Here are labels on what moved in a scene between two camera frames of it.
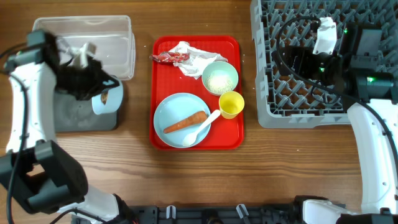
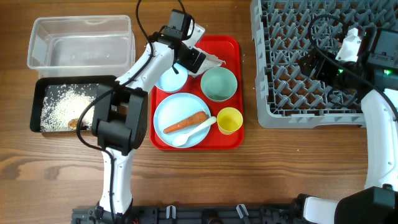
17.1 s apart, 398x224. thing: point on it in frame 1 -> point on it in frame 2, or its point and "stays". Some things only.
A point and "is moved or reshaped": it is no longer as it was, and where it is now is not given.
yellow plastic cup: x=231 y=103 -> x=229 y=120
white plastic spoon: x=190 y=139 -> x=182 y=139
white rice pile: x=219 y=82 -> x=63 y=107
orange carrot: x=198 y=118 stays
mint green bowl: x=219 y=77 is moved or reshaped
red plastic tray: x=188 y=74 stays
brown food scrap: x=104 y=96 is moved or reshaped
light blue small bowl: x=114 y=99 is moved or reshaped
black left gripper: x=98 y=83 -> x=188 y=61
